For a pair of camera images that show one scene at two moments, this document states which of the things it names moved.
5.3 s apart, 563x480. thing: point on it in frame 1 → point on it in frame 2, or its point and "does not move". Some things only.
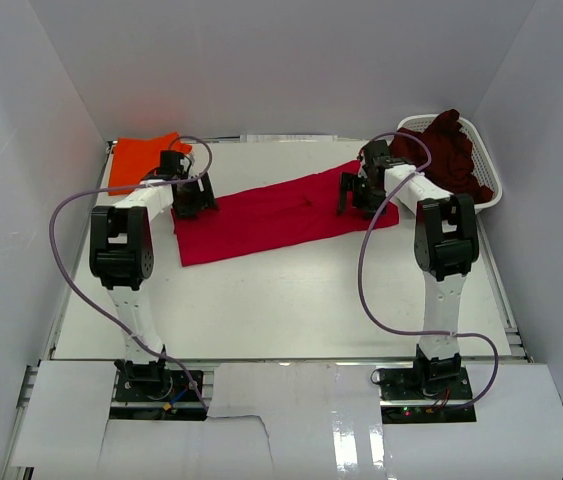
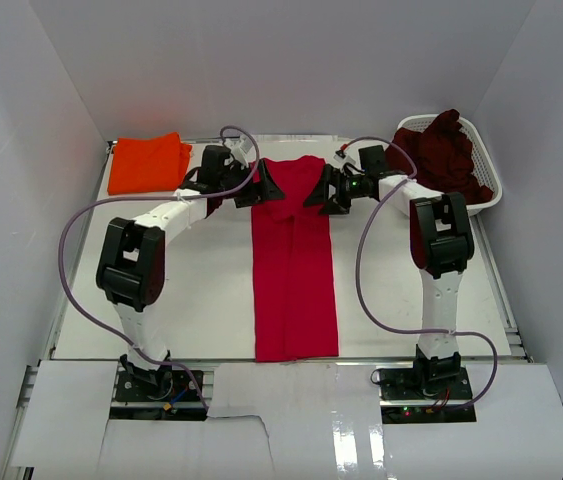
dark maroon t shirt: [451, 167] does not move
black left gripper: [203, 200] → [265, 189]
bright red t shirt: [299, 213] → [295, 302]
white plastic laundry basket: [484, 170] does not move
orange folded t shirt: [134, 157] does not move
